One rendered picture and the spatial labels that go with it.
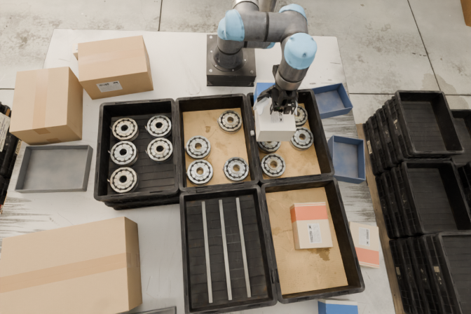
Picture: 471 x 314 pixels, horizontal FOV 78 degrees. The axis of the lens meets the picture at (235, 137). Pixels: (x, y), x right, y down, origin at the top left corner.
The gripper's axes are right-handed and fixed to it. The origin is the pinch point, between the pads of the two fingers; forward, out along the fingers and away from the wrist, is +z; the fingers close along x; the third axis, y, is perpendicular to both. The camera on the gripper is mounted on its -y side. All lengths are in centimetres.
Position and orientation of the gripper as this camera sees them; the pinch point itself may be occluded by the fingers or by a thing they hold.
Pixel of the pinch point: (274, 108)
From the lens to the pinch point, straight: 104.1
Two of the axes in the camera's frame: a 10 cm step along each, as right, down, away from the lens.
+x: 10.0, 0.0, 0.8
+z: -0.7, 3.9, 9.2
